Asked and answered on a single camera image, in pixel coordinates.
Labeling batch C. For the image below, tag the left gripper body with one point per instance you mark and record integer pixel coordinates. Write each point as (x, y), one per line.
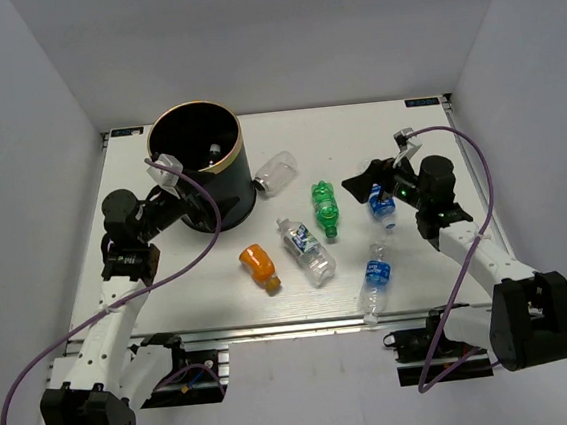
(167, 209)

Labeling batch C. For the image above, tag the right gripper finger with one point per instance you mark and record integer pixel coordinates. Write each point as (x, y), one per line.
(380, 171)
(359, 187)

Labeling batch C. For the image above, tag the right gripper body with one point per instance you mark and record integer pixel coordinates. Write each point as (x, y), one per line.
(403, 184)

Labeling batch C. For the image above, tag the blue label water bottle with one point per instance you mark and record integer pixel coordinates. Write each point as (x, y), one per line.
(376, 282)
(383, 211)

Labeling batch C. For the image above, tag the green plastic bottle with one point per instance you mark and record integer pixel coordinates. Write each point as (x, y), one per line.
(326, 208)

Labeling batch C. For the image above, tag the clear jar-shaped plastic bottle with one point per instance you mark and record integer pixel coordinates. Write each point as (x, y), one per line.
(276, 174)

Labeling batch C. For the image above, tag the clear bottle green-blue label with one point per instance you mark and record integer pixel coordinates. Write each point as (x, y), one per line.
(315, 261)

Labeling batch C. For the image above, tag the orange plastic bottle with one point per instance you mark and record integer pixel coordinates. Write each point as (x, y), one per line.
(261, 268)

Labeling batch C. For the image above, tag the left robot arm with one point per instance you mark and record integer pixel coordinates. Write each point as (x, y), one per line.
(112, 379)

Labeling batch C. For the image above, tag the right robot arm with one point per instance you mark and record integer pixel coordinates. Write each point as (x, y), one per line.
(526, 324)

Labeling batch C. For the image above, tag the bottle inside bin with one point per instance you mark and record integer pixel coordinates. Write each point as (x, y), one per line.
(214, 154)

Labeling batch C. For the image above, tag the black bin with gold rim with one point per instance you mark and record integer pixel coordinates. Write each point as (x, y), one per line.
(186, 132)

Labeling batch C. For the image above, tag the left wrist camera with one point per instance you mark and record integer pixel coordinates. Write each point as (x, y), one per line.
(164, 178)

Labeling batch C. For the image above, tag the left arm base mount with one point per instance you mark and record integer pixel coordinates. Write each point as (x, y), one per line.
(201, 372)

